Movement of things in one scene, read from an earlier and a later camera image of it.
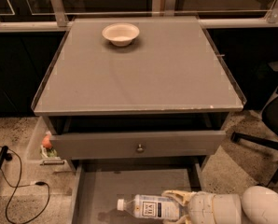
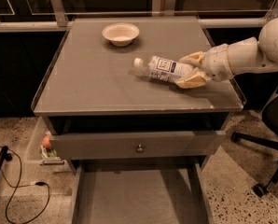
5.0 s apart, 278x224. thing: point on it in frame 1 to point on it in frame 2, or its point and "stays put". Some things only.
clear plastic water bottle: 151,207 to 162,69
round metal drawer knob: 140,149 stays put
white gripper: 201,207 to 215,63
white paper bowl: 120,34 stays put
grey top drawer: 96,146 stays put
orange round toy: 46,142 stays put
